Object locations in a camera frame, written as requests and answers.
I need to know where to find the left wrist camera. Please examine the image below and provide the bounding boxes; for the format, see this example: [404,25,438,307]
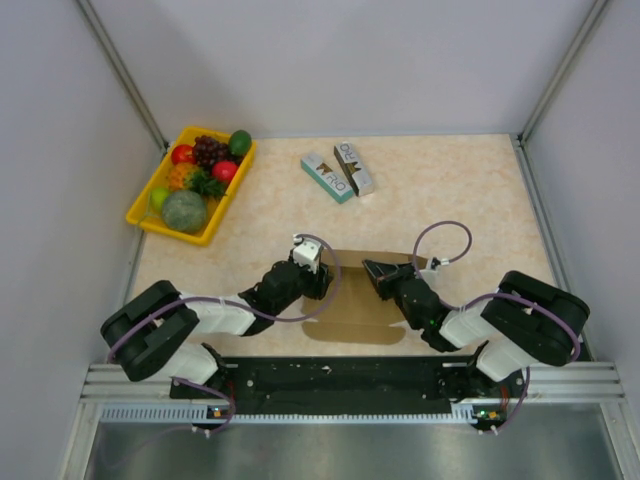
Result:
[290,234,324,274]

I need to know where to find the aluminium rail with cable duct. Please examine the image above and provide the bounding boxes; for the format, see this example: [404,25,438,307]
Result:
[80,357,624,432]

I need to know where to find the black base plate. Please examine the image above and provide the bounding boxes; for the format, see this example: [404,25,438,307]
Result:
[170,356,523,415]

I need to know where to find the dark purple grape bunch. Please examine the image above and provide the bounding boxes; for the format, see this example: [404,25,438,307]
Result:
[192,135,234,170]

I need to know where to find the green avocado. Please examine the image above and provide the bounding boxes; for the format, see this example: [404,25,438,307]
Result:
[228,130,253,156]

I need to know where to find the teal white carton box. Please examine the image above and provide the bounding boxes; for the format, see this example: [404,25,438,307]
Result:
[300,152,354,204]

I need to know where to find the silver brown carton box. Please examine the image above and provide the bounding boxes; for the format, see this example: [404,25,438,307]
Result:
[334,142,374,197]

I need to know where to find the red apple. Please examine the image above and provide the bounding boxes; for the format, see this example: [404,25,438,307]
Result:
[171,144,196,165]

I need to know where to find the yellow plastic tray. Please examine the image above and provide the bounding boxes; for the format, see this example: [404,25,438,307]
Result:
[126,126,256,246]

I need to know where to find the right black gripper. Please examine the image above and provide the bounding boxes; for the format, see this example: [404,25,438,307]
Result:
[363,259,422,330]

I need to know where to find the brown cardboard box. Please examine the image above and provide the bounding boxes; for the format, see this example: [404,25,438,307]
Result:
[301,250,411,346]

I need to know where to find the green round melon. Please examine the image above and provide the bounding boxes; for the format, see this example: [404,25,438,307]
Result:
[161,190,207,234]

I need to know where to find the red peach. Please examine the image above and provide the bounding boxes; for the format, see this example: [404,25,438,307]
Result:
[211,160,238,185]

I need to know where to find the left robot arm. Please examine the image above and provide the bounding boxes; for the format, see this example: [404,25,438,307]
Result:
[100,260,332,397]

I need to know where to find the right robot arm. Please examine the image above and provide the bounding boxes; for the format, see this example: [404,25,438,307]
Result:
[363,258,590,396]

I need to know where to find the green lime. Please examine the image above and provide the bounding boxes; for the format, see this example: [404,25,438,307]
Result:
[149,187,171,213]

